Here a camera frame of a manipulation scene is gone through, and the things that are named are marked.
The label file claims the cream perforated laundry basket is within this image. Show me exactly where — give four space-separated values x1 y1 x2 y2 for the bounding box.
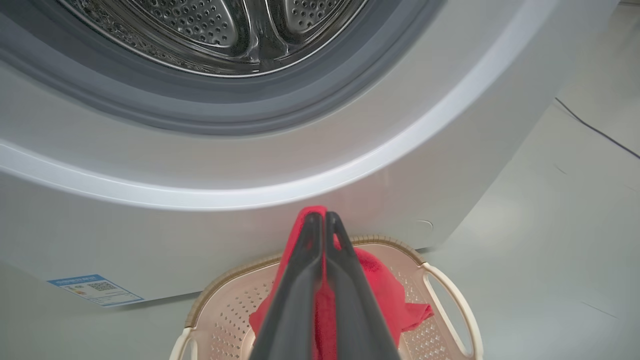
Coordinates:
169 234 485 360

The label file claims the red garment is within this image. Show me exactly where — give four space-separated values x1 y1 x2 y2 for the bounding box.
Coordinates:
248 205 435 360

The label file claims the white front-load washing machine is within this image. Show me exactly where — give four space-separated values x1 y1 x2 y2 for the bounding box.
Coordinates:
0 0 623 308

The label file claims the blue white sticker label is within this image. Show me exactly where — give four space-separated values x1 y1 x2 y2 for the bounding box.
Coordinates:
47 273 146 308

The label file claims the black floor cable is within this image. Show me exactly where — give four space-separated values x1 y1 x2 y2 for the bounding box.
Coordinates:
554 97 640 161

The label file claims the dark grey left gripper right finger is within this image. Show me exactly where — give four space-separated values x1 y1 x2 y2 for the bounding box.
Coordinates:
325 211 401 360

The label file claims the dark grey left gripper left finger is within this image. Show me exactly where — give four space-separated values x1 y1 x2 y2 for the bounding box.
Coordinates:
248 212 326 360

